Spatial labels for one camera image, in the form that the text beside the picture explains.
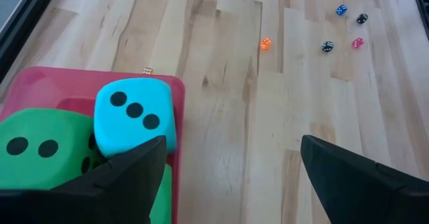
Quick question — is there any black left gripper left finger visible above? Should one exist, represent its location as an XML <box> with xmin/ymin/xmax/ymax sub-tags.
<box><xmin>0</xmin><ymin>135</ymin><xmax>168</xmax><ymax>224</ymax></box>

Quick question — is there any large cyan foam die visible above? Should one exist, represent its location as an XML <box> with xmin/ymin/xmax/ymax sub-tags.
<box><xmin>93</xmin><ymin>77</ymin><xmax>178</xmax><ymax>159</ymax></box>

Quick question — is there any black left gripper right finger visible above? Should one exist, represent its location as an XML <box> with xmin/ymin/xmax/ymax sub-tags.
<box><xmin>300</xmin><ymin>134</ymin><xmax>429</xmax><ymax>224</ymax></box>

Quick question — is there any pink translucent plastic bin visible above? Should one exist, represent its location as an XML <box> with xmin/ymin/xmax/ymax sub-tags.
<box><xmin>0</xmin><ymin>66</ymin><xmax>186</xmax><ymax>224</ymax></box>

